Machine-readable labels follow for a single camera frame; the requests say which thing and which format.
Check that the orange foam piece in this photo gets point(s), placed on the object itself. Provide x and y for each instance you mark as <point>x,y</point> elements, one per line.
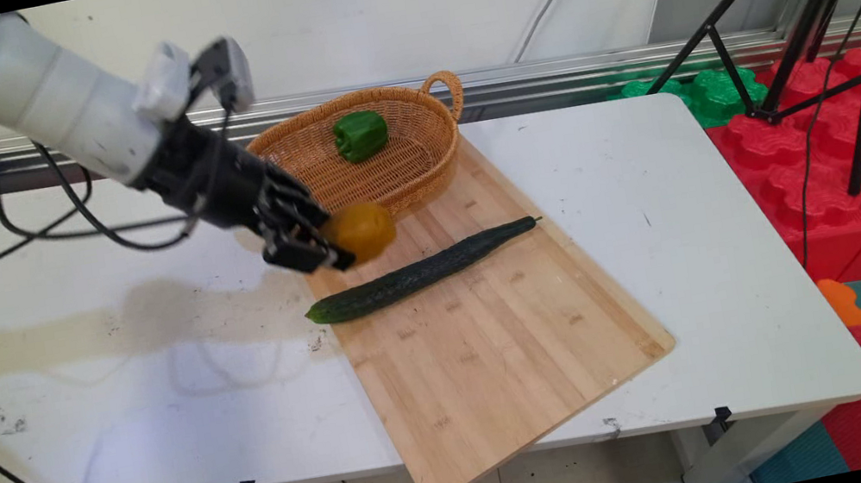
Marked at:
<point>843,302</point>

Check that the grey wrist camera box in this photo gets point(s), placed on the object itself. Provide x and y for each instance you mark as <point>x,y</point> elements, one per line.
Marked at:
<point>229,69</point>

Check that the woven wicker basket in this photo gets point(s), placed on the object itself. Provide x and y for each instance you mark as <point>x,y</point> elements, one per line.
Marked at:
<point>392,169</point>

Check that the green foam block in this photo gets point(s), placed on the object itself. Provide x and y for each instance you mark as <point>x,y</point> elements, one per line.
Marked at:
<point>712,94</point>

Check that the green bell pepper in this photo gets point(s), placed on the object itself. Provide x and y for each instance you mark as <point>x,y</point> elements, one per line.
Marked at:
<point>360,134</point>

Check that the large red foam block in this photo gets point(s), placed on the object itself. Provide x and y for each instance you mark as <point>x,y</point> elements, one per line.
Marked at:
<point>832,183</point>

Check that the bamboo cutting board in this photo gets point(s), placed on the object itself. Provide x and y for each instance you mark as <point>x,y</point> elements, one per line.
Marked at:
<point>480,329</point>

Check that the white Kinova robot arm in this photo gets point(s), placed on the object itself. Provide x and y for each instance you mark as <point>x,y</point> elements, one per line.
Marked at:
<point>47,96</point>

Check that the grey table leg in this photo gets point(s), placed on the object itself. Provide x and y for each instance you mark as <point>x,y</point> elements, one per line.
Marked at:
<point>738,457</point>

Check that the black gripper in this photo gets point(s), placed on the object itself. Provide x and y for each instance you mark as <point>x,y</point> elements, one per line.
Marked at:
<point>210,178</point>

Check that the aluminium wall rail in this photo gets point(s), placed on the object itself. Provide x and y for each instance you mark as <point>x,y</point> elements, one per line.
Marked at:
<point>542,74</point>

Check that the dark green cucumber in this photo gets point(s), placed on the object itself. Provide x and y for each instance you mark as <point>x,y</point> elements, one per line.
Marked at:
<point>418,272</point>

